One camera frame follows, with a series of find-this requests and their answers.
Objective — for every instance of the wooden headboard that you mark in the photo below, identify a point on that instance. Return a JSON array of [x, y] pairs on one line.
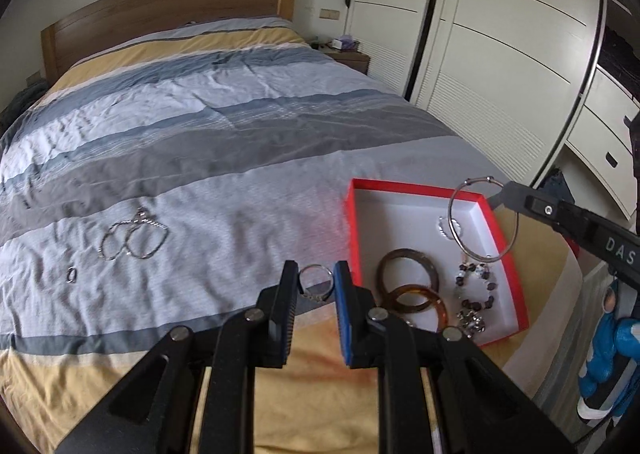
[[165, 4]]

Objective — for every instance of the wooden nightstand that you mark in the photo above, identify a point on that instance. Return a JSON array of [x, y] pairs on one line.
[[352, 61]]

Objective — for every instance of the dark cloth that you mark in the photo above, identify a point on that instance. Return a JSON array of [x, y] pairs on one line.
[[17, 106]]

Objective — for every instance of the thin silver bangle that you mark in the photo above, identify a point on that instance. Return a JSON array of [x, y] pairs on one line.
[[477, 180]]

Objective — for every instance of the white drawer unit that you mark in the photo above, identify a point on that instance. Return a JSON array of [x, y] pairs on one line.
[[600, 134]]

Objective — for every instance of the bed with striped duvet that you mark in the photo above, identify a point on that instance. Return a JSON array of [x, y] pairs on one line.
[[200, 134]]

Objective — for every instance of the red jewelry box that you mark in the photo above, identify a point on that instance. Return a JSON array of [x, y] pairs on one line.
[[400, 214]]

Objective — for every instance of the brown amber bangle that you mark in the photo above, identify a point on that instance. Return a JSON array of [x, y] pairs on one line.
[[407, 253]]

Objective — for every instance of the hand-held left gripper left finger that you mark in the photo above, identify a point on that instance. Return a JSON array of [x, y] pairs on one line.
[[287, 314]]

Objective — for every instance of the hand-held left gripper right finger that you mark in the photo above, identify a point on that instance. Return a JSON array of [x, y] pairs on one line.
[[345, 314]]

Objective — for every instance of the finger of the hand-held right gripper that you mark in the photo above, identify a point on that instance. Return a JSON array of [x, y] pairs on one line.
[[520, 199]]

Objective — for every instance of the person's right hand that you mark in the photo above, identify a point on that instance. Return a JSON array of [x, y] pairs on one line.
[[617, 349]]

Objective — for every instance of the white wardrobe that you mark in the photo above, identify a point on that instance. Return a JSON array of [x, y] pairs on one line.
[[500, 34]]

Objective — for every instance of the orange amber bangle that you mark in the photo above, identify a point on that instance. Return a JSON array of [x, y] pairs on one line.
[[434, 296]]

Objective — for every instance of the small items on nightstand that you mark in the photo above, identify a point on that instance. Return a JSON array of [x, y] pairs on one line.
[[342, 41]]

